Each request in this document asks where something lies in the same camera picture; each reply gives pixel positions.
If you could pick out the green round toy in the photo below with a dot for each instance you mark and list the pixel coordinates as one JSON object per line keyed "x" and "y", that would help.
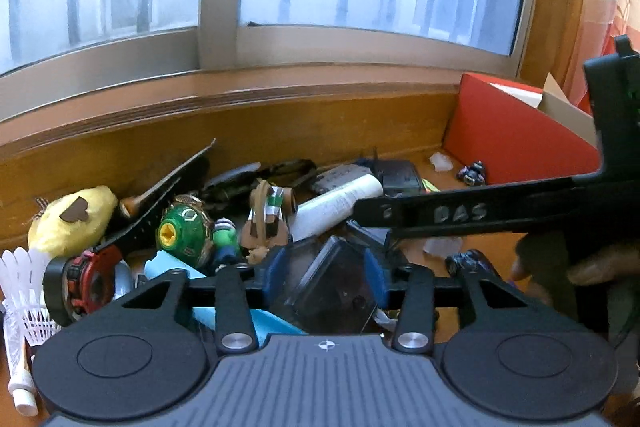
{"x": 185, "y": 229}

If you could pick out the white shuttlecock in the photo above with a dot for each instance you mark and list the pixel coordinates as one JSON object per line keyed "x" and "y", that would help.
{"x": 25, "y": 292}

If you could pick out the white tube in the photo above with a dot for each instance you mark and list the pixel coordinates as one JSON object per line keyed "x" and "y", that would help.
{"x": 17, "y": 372}

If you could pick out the small green figure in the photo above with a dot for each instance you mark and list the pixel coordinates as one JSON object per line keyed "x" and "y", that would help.
{"x": 226, "y": 239}

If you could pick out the grey patterned card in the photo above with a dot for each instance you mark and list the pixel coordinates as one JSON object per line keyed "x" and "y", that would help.
{"x": 337, "y": 179}

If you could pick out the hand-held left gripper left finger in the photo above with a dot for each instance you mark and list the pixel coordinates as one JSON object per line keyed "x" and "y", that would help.
{"x": 274, "y": 277}

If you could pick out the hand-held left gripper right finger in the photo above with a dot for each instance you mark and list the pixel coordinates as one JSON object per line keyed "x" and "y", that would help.
{"x": 375, "y": 277}

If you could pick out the yellow plush toy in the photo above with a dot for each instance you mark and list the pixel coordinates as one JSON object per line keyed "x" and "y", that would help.
{"x": 70, "y": 217}

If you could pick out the wooden desktop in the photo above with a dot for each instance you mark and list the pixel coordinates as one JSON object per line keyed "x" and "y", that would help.
{"x": 451, "y": 183}

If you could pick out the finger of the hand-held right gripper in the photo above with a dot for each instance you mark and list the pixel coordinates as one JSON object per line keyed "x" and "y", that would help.
{"x": 375, "y": 212}

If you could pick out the dark transparent plastic box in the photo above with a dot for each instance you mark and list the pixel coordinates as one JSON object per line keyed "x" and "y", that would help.
{"x": 335, "y": 287}

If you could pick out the open cardboard box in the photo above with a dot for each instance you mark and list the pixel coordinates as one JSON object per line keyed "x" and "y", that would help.
{"x": 565, "y": 107}

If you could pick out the black purple toy car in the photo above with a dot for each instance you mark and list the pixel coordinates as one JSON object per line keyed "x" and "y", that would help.
{"x": 472, "y": 259}

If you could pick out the black sunglasses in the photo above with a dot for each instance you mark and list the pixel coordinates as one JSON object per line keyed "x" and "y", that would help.
{"x": 235, "y": 179}

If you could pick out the white paper roll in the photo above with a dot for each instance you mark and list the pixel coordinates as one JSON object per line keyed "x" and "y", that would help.
{"x": 335, "y": 204}

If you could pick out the person's right hand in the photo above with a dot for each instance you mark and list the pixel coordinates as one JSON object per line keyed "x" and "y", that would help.
{"x": 600, "y": 264}

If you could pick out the brown tree figure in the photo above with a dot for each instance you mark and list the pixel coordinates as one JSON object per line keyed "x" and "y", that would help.
{"x": 267, "y": 222}

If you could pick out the blue plastic case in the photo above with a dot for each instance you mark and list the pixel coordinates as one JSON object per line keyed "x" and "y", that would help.
{"x": 280, "y": 324}

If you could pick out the small dark figure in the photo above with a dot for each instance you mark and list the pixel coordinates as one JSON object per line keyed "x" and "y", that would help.
{"x": 472, "y": 173}

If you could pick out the small clear plastic piece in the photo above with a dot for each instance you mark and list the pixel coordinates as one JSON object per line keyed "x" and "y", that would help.
{"x": 441, "y": 162}

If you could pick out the orange box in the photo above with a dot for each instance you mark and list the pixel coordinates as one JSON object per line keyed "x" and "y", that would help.
{"x": 505, "y": 137}

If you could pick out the neon green toy gun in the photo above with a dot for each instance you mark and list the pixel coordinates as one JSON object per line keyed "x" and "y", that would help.
{"x": 429, "y": 186}

